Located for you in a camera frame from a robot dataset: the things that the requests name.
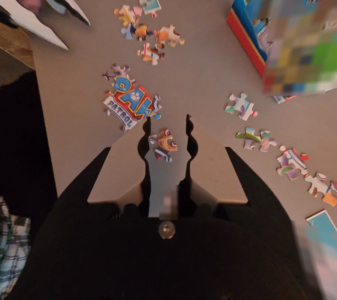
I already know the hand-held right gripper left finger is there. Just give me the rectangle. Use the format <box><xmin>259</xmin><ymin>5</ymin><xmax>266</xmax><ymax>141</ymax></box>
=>
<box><xmin>87</xmin><ymin>116</ymin><xmax>153</xmax><ymax>217</ymax></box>

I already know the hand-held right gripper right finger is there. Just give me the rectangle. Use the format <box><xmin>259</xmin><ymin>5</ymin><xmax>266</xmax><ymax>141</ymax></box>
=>
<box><xmin>178</xmin><ymin>114</ymin><xmax>248</xmax><ymax>217</ymax></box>

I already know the orange dog face puzzle piece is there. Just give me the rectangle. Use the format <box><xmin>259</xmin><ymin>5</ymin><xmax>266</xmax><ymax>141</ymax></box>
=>
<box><xmin>149</xmin><ymin>128</ymin><xmax>178</xmax><ymax>163</ymax></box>

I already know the assembled logo puzzle section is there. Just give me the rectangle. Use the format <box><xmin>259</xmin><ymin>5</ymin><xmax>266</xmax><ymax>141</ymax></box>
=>
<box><xmin>103</xmin><ymin>76</ymin><xmax>162</xmax><ymax>132</ymax></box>

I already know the orange fur puzzle piece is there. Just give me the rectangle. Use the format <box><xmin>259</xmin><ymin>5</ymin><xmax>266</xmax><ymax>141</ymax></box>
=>
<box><xmin>153</xmin><ymin>24</ymin><xmax>185</xmax><ymax>48</ymax></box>

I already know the wooden furniture leg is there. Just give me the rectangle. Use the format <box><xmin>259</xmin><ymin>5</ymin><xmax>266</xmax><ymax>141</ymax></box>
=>
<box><xmin>0</xmin><ymin>22</ymin><xmax>36</xmax><ymax>70</ymax></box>

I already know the green purple puzzle piece pair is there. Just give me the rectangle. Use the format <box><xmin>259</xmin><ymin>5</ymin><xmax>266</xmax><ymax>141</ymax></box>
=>
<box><xmin>235</xmin><ymin>127</ymin><xmax>277</xmax><ymax>153</ymax></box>

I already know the white teal purple puzzle piece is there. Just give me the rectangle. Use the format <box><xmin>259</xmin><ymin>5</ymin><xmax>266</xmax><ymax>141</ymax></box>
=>
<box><xmin>224</xmin><ymin>93</ymin><xmax>259</xmax><ymax>121</ymax></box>

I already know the white purple striped puzzle piece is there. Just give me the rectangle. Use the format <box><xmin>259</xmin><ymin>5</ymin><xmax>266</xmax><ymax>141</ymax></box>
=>
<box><xmin>276</xmin><ymin>145</ymin><xmax>309</xmax><ymax>182</ymax></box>

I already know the yellow pink puzzle piece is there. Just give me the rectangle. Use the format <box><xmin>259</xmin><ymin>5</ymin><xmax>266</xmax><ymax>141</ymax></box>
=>
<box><xmin>114</xmin><ymin>5</ymin><xmax>143</xmax><ymax>28</ymax></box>

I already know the white orange red puzzle piece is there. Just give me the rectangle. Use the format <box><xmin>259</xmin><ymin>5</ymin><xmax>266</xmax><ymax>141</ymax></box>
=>
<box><xmin>305</xmin><ymin>172</ymin><xmax>337</xmax><ymax>207</ymax></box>

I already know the assembled teal puzzle section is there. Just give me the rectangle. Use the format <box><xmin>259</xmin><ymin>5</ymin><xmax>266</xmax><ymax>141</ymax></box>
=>
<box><xmin>305</xmin><ymin>209</ymin><xmax>337</xmax><ymax>236</ymax></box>

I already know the orange red striped puzzle piece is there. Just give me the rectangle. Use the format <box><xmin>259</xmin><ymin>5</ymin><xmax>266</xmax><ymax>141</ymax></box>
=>
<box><xmin>136</xmin><ymin>43</ymin><xmax>166</xmax><ymax>66</ymax></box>

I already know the colourful puzzle box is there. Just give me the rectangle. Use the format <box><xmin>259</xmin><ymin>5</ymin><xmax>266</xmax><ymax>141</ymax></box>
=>
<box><xmin>226</xmin><ymin>0</ymin><xmax>337</xmax><ymax>104</ymax></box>

